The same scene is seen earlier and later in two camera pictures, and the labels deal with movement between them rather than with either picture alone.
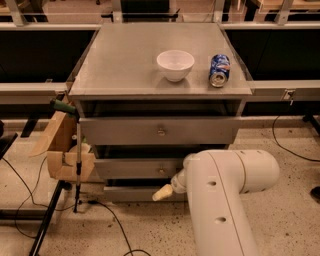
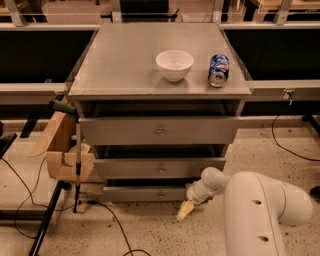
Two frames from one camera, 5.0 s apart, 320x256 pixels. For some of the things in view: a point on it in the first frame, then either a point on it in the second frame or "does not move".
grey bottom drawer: (140, 194) does not move
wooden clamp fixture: (60, 147) does not move
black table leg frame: (38, 215) does not move
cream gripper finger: (164, 192) -> (186, 208)
